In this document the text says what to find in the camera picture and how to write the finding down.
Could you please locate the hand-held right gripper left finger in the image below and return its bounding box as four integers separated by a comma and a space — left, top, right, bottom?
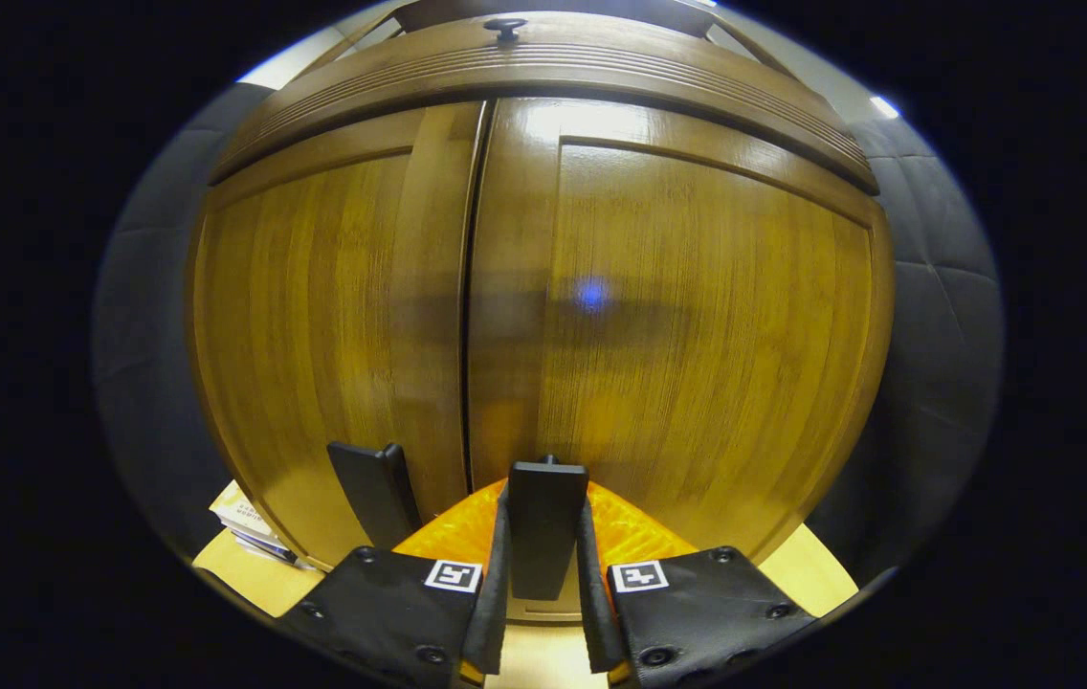
276, 478, 511, 689

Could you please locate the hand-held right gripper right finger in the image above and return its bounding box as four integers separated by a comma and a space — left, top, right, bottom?
574, 480, 817, 689

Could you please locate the black door handle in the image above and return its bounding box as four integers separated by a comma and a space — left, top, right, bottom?
508, 456, 590, 602
327, 440, 422, 551

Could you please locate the beige cover book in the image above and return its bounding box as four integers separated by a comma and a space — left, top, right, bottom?
209, 480, 275, 539

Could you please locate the black backdrop cloth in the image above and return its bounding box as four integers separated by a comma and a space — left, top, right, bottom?
92, 81, 1006, 575

